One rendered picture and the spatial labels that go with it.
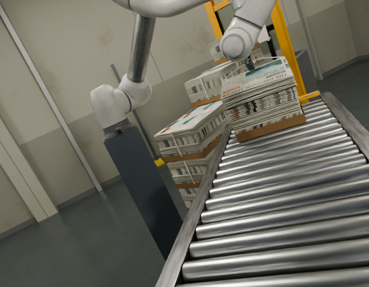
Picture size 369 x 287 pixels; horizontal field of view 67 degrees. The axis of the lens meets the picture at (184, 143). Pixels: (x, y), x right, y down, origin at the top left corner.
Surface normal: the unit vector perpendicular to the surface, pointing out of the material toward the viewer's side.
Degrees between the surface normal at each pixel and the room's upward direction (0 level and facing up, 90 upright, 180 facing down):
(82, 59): 90
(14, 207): 90
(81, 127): 90
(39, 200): 90
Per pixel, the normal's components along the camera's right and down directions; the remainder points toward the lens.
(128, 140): 0.27, 0.15
